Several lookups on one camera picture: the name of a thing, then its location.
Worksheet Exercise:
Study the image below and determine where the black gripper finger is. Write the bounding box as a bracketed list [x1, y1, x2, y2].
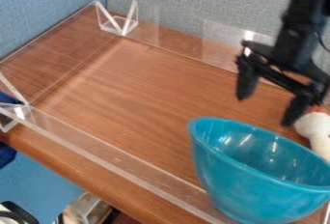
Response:
[281, 95, 312, 126]
[237, 61, 261, 100]

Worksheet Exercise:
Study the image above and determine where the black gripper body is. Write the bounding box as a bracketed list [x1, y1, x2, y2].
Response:
[237, 41, 330, 105]

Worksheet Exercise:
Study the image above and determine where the white and orange toy mushroom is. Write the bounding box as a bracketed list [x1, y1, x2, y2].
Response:
[295, 105, 330, 162]

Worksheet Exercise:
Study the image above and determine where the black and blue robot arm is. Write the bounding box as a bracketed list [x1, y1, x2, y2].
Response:
[237, 0, 330, 126]

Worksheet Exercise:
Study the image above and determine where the blue plastic bowl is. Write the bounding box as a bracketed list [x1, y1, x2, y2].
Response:
[188, 117, 330, 224]

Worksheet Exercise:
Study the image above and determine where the clear acrylic table barrier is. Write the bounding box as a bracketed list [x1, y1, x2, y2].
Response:
[0, 0, 330, 224]

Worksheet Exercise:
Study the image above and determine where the dark blue object at left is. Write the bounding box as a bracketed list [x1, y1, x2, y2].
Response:
[0, 92, 22, 170]

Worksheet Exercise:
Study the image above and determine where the black and white wheel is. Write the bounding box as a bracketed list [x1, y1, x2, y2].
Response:
[0, 201, 41, 224]

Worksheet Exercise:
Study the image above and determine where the black cable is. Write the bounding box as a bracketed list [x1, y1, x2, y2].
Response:
[316, 29, 330, 55]

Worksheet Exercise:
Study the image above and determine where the clear acrylic corner bracket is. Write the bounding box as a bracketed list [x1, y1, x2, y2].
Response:
[94, 0, 140, 36]

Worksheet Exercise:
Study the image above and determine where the clear acrylic left bracket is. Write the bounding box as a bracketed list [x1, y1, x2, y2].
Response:
[0, 72, 31, 132]

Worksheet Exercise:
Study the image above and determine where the metal frame under table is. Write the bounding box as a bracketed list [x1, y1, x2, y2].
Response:
[54, 192, 114, 224]

